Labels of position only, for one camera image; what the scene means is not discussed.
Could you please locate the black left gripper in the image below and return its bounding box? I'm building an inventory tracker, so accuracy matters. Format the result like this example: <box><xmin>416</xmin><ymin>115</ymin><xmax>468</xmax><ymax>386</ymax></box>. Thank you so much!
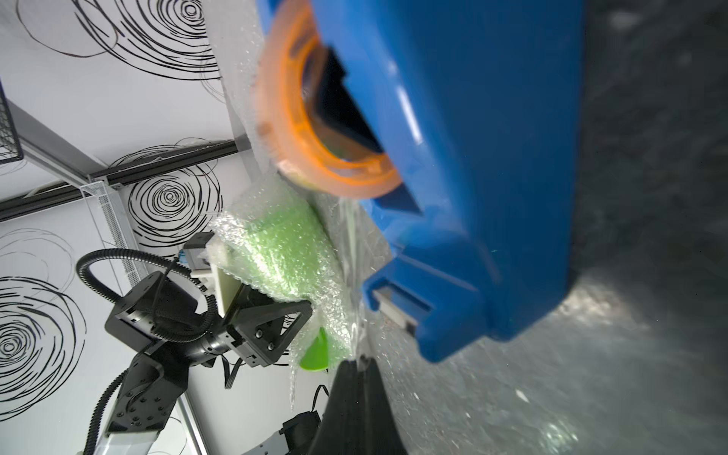
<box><xmin>201</xmin><ymin>284</ymin><xmax>313</xmax><ymax>367</ymax></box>

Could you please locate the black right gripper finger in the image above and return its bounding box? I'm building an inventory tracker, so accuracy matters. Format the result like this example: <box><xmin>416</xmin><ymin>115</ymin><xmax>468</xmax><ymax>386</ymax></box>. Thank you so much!
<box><xmin>309</xmin><ymin>356</ymin><xmax>407</xmax><ymax>455</ymax></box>

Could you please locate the green plastic wine glass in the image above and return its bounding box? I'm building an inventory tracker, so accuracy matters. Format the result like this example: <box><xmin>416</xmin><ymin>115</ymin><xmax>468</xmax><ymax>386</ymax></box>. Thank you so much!
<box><xmin>227</xmin><ymin>202</ymin><xmax>353</xmax><ymax>372</ymax></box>

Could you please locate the blue tape dispenser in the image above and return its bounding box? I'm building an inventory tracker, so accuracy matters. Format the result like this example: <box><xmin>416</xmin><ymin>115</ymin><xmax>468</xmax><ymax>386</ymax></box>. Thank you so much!
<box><xmin>255</xmin><ymin>0</ymin><xmax>587</xmax><ymax>364</ymax></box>

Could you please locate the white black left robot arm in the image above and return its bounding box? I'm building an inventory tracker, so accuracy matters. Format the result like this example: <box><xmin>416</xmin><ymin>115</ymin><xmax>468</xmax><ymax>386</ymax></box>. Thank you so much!
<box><xmin>82</xmin><ymin>271</ymin><xmax>313</xmax><ymax>454</ymax></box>

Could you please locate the black corrugated left cable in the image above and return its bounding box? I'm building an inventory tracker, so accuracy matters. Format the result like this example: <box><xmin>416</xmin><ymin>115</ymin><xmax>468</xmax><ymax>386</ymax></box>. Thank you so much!
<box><xmin>75</xmin><ymin>247</ymin><xmax>220</xmax><ymax>455</ymax></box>

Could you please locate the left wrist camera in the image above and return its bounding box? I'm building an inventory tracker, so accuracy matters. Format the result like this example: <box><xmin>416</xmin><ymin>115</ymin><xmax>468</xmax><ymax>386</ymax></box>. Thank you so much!
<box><xmin>177</xmin><ymin>229</ymin><xmax>251</xmax><ymax>320</ymax></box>

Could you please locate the aluminium wall rail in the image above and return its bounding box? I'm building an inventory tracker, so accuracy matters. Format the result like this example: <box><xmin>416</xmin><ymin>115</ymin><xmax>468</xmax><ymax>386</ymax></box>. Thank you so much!
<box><xmin>7</xmin><ymin>100</ymin><xmax>107</xmax><ymax>188</ymax></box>

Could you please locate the black wire wall basket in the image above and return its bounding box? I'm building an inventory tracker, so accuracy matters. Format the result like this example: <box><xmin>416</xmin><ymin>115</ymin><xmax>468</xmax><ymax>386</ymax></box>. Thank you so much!
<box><xmin>0</xmin><ymin>86</ymin><xmax>24</xmax><ymax>165</ymax></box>

